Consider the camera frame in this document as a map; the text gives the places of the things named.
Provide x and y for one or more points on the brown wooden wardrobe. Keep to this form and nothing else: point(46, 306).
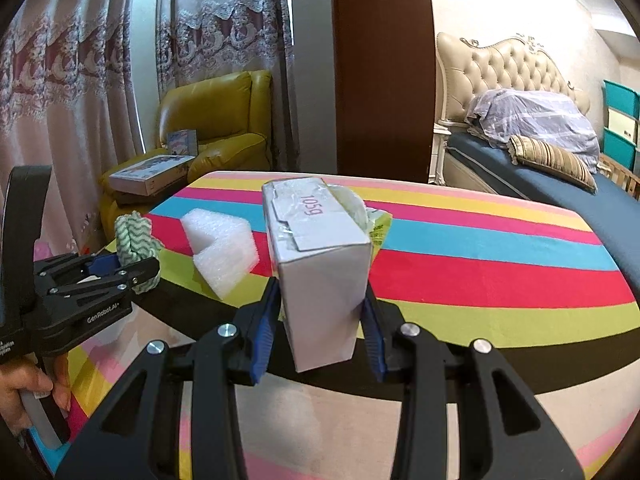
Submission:
point(380, 60)

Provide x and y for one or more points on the angled white foam piece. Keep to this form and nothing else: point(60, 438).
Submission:
point(220, 255)

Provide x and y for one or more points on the wooden bed rail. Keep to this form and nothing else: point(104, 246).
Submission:
point(620, 172)

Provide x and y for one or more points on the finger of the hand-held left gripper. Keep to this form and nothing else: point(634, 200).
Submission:
point(140, 275)
point(105, 264)

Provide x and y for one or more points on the yellow leather armchair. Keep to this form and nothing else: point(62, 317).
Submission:
point(220, 105)

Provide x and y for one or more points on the brown flat box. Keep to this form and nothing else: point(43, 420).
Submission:
point(135, 199)

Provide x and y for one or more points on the flat printed cardboard box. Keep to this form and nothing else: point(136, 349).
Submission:
point(150, 172)

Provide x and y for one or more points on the person's left hand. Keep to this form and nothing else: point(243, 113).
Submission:
point(20, 377)

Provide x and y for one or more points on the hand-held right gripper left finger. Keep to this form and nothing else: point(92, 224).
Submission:
point(262, 332)

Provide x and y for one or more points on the yellow green snack packet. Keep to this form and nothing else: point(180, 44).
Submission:
point(380, 227)

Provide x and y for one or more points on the lace patterned curtain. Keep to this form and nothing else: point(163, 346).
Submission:
point(225, 20)
point(65, 85)

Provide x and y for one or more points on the tufted beige headboard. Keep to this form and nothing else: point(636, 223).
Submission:
point(500, 70)

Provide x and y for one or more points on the green white zigzag cloth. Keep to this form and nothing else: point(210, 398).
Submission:
point(132, 237)

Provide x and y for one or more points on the striped brown pillow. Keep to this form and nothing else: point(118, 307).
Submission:
point(555, 162)

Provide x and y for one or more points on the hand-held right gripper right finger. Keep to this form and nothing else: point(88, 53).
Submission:
point(372, 337)

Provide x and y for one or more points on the stack of teal storage bins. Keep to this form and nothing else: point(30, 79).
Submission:
point(622, 120)

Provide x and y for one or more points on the bed with blue sheet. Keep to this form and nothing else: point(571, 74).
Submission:
point(550, 210)

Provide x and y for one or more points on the plain white carton box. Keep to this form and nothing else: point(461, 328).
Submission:
point(320, 300)

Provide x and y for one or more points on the grey blue quilt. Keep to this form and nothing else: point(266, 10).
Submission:
point(540, 115)

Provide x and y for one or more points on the small blue printed box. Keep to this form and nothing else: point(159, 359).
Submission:
point(182, 142)

